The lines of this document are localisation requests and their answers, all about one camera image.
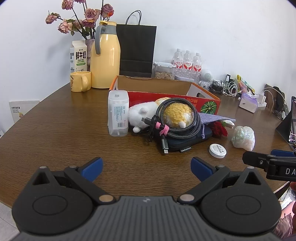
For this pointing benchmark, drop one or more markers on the red cardboard box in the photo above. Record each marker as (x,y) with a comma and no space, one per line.
(143,97)

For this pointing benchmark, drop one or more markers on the dried pink rose bouquet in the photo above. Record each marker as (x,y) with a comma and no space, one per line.
(90,14)

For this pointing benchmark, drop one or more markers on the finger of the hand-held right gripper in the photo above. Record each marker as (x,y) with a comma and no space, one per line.
(254,160)
(282,153)

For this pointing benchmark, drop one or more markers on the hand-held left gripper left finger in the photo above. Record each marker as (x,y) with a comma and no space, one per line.
(92,169)

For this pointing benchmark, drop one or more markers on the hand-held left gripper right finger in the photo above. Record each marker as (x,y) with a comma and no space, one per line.
(201,169)

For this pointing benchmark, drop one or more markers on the yellow green snack packet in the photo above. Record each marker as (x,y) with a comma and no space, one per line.
(242,83)

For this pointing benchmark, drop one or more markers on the black plug adapter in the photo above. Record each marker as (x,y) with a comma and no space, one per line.
(228,78)

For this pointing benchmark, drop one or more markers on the white orange plush hamster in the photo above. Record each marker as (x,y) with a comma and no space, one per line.
(141,111)

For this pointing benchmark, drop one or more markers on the black paper bag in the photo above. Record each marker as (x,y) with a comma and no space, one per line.
(136,46)

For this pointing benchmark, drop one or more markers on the brown desk stand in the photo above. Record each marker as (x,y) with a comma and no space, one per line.
(269,92)

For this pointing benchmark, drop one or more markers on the clear container of seeds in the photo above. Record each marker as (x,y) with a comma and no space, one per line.
(164,74)

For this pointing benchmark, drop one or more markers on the white robot toy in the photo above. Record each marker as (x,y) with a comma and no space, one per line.
(206,75)

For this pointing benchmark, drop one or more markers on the grey pink flower vase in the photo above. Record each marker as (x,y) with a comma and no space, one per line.
(89,48)

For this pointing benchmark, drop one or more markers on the red rose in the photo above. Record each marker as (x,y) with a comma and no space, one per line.
(218,131)

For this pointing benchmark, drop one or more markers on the black zip pouch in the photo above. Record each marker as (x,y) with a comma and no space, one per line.
(185,144)

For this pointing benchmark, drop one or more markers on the yellow mug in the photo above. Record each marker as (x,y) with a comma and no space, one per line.
(77,83)

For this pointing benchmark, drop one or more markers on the white printed card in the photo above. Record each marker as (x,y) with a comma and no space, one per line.
(23,111)

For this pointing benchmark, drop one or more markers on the clear plastic bag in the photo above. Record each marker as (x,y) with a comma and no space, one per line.
(242,138)

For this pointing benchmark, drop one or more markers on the clear water bottle red label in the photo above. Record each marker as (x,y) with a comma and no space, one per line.
(178,60)
(187,62)
(197,64)

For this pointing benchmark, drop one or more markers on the purple tissue pack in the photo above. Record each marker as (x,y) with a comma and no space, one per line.
(248,104)

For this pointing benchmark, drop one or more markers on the white round tin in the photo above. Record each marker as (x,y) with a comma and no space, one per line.
(217,150)

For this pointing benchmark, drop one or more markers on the pale printed tin box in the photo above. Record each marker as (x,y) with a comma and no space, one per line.
(185,78)

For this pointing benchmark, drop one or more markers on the yellow thermos jug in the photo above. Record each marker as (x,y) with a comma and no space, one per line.
(106,64)

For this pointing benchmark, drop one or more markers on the pink patterned cloth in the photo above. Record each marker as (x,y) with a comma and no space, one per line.
(284,227)

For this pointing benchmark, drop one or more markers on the white milk carton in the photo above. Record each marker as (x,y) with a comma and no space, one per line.
(78,58)

